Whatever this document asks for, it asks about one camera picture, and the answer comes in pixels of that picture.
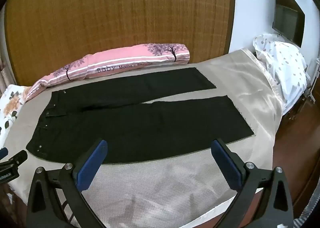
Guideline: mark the white spotted blanket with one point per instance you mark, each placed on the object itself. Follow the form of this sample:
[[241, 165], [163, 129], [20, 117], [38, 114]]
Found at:
[[287, 67]]

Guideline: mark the beige curtain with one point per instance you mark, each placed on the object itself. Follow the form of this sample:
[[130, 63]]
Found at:
[[6, 75]]

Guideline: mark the pink tree-print bolster pillow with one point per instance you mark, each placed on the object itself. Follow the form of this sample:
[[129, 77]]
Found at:
[[112, 60]]

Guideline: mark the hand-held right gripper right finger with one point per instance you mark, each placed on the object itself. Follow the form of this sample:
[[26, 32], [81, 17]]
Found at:
[[225, 163]]

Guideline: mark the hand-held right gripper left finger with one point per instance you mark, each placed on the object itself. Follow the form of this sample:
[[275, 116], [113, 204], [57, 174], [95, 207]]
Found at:
[[92, 163]]

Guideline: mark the metal stand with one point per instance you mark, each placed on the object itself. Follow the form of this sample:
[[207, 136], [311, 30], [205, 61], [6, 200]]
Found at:
[[312, 85]]

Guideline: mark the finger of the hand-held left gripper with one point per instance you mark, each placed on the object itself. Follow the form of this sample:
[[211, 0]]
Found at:
[[3, 153], [18, 157]]

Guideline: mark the white floral pillow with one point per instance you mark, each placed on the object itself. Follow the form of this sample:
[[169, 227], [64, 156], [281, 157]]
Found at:
[[10, 107]]

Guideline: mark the black pants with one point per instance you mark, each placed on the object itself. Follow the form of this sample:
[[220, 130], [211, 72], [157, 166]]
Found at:
[[150, 130]]

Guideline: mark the beige bed sheet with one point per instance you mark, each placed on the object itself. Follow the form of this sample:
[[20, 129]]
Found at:
[[162, 183]]

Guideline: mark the large wooden panel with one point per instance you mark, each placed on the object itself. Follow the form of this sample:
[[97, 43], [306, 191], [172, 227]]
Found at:
[[112, 17]]

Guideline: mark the black wall television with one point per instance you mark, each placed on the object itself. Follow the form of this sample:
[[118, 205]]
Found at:
[[287, 17]]

